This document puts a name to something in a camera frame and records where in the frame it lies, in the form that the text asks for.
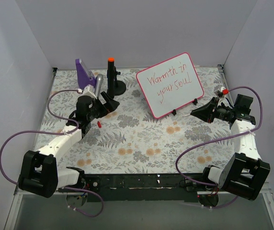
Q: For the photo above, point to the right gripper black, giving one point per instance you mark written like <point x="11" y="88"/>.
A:
<point x="213" y="112"/>

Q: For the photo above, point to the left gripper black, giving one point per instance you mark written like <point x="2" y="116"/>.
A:
<point x="102" y="108"/>

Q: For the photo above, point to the pink framed whiteboard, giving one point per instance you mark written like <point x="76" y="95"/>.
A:
<point x="170" y="85"/>

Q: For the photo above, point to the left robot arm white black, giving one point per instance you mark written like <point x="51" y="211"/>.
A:
<point x="39" y="173"/>

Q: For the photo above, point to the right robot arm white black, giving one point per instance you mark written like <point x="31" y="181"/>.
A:
<point x="245" y="173"/>

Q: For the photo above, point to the black flashlight orange tip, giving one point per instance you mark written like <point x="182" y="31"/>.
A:
<point x="110" y="76"/>

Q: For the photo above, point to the black round stand base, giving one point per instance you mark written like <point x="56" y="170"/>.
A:
<point x="119" y="86"/>

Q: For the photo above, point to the silver microphone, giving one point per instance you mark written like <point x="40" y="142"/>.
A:
<point x="99" y="82"/>

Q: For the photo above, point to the purple wedge stand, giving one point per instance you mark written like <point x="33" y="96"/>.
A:
<point x="85" y="76"/>

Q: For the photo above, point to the floral table mat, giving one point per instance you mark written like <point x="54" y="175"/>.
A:
<point x="131" y="140"/>

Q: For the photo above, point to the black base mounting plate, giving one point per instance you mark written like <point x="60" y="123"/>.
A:
<point x="148" y="187"/>

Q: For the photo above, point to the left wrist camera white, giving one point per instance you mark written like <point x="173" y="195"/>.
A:
<point x="87" y="91"/>

